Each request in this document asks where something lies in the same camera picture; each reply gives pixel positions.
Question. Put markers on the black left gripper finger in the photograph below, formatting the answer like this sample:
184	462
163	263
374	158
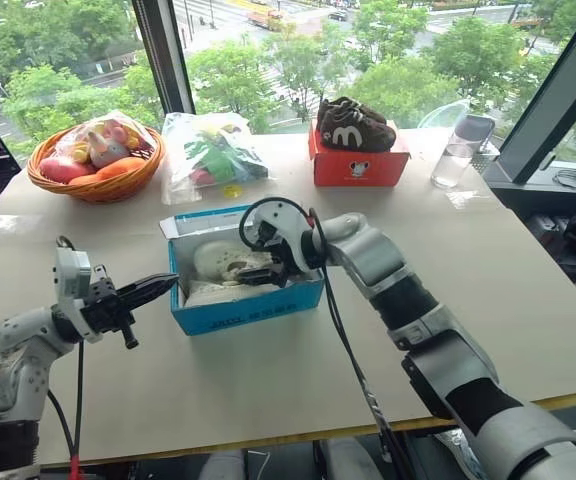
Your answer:
145	299
150	282

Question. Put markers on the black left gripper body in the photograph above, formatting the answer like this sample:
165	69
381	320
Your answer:
100	307

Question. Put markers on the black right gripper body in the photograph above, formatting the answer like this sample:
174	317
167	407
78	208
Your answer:
280	250

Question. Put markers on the blue cardboard shoebox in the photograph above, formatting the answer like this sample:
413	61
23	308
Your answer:
248	315

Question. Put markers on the white perforated shoe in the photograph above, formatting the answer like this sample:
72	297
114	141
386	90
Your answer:
213	257
208	295

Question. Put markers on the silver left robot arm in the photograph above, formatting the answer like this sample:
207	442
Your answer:
8	360

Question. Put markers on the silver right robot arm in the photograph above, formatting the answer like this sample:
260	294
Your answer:
418	320

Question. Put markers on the red cardboard shoebox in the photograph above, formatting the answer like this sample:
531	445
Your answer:
355	167

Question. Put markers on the beige paper table cover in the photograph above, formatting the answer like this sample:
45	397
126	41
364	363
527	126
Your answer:
248	380

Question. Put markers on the orange woven basket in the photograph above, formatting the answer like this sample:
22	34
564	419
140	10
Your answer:
103	189

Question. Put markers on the clear plastic bag of toys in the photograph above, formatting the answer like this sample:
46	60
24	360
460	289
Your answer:
213	155

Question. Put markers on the orange toy fruit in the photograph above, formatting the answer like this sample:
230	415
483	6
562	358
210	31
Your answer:
120	167
85	180

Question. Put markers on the brown shoe with white logo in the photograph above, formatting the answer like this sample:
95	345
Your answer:
355	131
353	106

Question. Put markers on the pink toy fruit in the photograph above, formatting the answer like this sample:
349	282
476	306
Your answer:
56	168

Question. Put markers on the white unicorn plush toy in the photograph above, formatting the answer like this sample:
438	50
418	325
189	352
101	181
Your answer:
109	142

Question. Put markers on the yellow toy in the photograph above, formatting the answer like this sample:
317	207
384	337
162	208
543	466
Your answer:
79	150

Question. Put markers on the grey rounded shape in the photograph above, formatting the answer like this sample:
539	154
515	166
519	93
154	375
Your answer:
224	465
353	460

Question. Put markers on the clear water bottle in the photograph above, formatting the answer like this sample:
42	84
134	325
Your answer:
455	160

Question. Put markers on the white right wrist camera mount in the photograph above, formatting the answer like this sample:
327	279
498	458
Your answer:
283	222

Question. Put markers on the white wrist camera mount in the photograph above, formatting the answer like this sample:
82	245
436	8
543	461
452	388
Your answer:
283	222
70	272

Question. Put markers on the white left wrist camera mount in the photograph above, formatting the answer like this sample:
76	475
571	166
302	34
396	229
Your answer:
70	272

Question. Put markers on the dark window frame post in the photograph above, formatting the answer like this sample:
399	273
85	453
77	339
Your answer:
165	60

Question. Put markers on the dark slanted window frame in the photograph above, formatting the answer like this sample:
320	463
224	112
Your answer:
548	100

